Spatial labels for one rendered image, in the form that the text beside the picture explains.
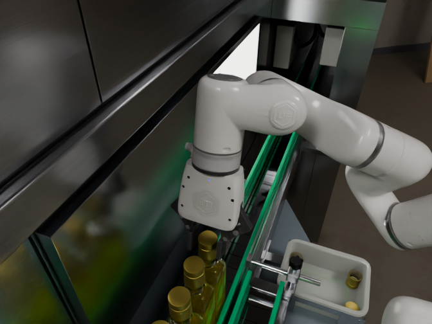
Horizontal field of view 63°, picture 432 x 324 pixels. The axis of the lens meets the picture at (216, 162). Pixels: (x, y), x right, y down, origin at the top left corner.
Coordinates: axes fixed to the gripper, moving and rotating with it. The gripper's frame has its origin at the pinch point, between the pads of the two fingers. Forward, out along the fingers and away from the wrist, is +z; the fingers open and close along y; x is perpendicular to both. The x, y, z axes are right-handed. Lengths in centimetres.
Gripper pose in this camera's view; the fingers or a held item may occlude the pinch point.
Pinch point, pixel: (207, 242)
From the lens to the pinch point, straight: 62.9
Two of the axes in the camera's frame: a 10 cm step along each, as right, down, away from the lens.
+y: 9.3, 2.4, -3.0
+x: 3.7, -3.6, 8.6
